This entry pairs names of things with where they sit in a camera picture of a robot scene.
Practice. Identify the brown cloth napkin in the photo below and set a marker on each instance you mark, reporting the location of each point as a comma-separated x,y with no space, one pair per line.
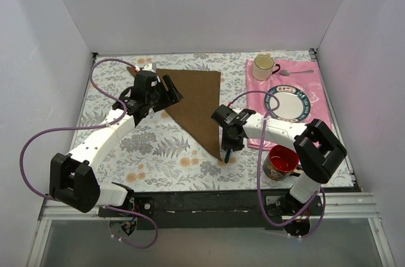
201,92

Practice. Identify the red interior dark mug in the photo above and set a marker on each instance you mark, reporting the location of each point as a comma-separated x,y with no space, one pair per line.
280,163

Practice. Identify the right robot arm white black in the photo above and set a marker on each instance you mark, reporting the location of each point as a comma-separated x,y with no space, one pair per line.
319,151

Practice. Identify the gold spoon teal handle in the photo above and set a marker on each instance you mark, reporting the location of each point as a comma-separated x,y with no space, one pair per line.
227,156

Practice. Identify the silver spoon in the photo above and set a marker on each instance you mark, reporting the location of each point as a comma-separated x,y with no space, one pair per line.
287,73

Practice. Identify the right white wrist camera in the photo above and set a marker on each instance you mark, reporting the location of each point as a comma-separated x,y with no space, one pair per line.
233,108

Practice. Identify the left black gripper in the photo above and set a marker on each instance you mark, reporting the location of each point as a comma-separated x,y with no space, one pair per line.
168,93

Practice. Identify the floral tablecloth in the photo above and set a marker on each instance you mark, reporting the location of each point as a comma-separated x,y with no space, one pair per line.
159,155

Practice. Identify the cream enamel mug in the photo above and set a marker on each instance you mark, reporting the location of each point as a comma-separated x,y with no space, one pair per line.
264,66

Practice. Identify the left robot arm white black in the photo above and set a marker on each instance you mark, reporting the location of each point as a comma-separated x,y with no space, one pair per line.
73,175

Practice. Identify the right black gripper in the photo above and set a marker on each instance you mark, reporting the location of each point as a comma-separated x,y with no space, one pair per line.
230,144

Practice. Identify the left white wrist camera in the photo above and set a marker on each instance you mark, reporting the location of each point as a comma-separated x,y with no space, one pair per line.
148,67

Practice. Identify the black base bar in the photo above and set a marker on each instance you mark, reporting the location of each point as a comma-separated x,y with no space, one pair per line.
215,209

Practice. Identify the pink satin cloth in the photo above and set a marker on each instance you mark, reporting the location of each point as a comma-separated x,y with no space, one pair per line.
309,83

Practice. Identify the white plate dark rim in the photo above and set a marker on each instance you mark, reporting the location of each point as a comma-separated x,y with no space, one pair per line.
287,103

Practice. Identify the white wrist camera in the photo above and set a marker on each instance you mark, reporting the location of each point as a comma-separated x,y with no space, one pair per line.
148,67
233,108

